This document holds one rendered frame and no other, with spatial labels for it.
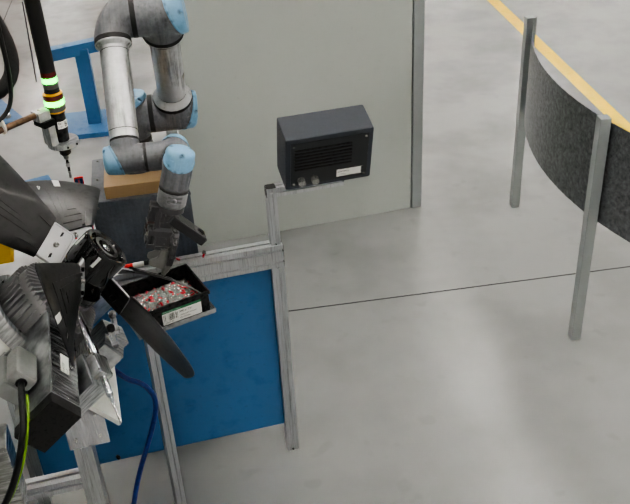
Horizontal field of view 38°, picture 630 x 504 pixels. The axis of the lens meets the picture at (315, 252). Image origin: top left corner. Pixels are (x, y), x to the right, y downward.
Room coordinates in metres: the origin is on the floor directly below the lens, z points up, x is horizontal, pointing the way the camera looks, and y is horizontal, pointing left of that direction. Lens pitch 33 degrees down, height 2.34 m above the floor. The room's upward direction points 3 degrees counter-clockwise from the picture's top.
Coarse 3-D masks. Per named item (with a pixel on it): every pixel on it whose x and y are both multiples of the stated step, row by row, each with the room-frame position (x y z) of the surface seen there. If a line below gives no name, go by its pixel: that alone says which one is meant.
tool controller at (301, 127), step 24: (288, 120) 2.37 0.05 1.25; (312, 120) 2.37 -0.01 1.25; (336, 120) 2.37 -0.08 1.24; (360, 120) 2.37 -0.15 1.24; (288, 144) 2.29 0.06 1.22; (312, 144) 2.31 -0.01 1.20; (336, 144) 2.32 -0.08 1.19; (360, 144) 2.35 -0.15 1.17; (288, 168) 2.31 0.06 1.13; (312, 168) 2.33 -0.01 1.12; (336, 168) 2.35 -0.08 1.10; (360, 168) 2.37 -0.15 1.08
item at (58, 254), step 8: (56, 224) 1.79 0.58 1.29; (56, 232) 1.78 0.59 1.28; (64, 232) 1.79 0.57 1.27; (48, 240) 1.76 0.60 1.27; (56, 240) 1.77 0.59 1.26; (64, 240) 1.78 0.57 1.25; (72, 240) 1.79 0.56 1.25; (40, 248) 1.74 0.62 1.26; (48, 248) 1.75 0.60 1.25; (56, 248) 1.76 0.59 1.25; (64, 248) 1.77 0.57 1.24; (40, 256) 1.73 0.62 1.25; (56, 256) 1.75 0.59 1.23; (64, 256) 1.76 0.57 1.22
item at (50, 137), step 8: (32, 112) 1.84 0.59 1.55; (40, 112) 1.83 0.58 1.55; (48, 112) 1.84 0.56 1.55; (40, 120) 1.83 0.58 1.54; (48, 120) 1.84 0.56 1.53; (48, 128) 1.84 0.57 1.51; (48, 136) 1.84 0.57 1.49; (56, 136) 1.85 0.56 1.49; (72, 136) 1.89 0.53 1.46; (48, 144) 1.85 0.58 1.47; (56, 144) 1.84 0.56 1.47; (64, 144) 1.85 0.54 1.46; (72, 144) 1.85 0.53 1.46
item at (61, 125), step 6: (54, 114) 1.86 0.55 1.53; (60, 114) 1.86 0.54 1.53; (60, 120) 1.86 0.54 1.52; (66, 120) 1.87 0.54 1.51; (60, 126) 1.86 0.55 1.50; (66, 126) 1.87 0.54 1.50; (60, 132) 1.86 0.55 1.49; (66, 132) 1.87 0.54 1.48; (60, 138) 1.86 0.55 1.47; (66, 138) 1.86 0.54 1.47; (66, 150) 1.87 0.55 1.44
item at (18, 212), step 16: (0, 160) 1.83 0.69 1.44; (0, 176) 1.79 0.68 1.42; (16, 176) 1.82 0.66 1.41; (0, 192) 1.76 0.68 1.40; (16, 192) 1.79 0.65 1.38; (32, 192) 1.81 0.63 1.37; (0, 208) 1.74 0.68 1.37; (16, 208) 1.76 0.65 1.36; (32, 208) 1.78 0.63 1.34; (48, 208) 1.81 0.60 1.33; (0, 224) 1.71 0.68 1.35; (16, 224) 1.74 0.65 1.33; (32, 224) 1.76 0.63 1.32; (48, 224) 1.78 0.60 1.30; (0, 240) 1.69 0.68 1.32; (16, 240) 1.72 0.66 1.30; (32, 240) 1.74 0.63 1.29; (32, 256) 1.72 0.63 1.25
